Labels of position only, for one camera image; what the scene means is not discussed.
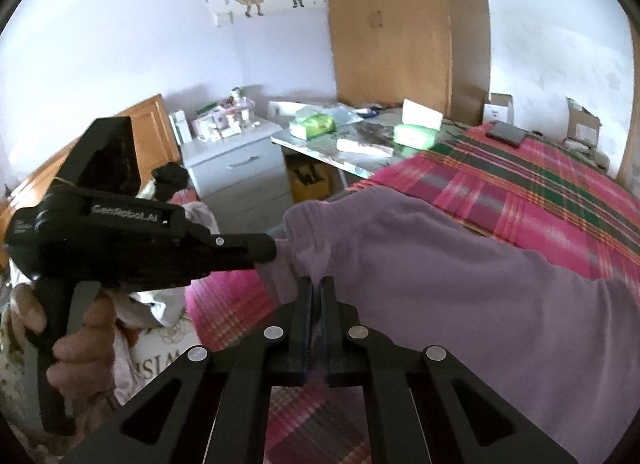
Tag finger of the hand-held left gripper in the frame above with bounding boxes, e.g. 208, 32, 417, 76
192, 231, 278, 286

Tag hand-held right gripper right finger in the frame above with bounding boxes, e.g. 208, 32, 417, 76
320, 276, 576, 464

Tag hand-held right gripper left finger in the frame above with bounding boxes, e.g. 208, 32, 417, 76
62, 277, 314, 464

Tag purple fleece pants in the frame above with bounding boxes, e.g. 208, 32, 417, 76
255, 189, 640, 464

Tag person's left hand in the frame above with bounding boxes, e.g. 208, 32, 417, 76
10, 287, 121, 408

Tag white nightstand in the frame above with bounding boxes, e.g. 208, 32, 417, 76
180, 119, 293, 232

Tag black lumpy object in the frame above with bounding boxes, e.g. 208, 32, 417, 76
151, 163, 190, 200

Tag yellow box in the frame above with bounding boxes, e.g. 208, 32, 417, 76
289, 159, 333, 202

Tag wooden headboard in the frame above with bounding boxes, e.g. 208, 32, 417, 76
0, 93, 182, 245

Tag white printed quilt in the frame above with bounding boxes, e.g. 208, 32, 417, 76
112, 184, 221, 405

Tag group of small bottles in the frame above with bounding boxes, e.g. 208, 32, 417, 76
169, 87, 258, 142

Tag cluttered desk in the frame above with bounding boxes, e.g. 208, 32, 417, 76
270, 104, 471, 190

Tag green wipes pack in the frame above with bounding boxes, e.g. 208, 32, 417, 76
392, 123, 440, 149
290, 113, 336, 140

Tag white paper box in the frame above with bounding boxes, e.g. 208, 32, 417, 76
401, 98, 445, 129

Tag pink green plaid bed sheet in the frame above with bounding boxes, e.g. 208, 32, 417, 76
184, 124, 640, 464

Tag wooden wardrobe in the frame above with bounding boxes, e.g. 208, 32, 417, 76
320, 0, 493, 127

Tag dark smartphone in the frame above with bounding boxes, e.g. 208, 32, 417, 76
486, 120, 528, 147

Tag small white open box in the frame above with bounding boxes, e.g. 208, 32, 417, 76
482, 93, 516, 124

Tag labelled cardboard box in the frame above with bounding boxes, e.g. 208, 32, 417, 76
565, 97, 602, 145

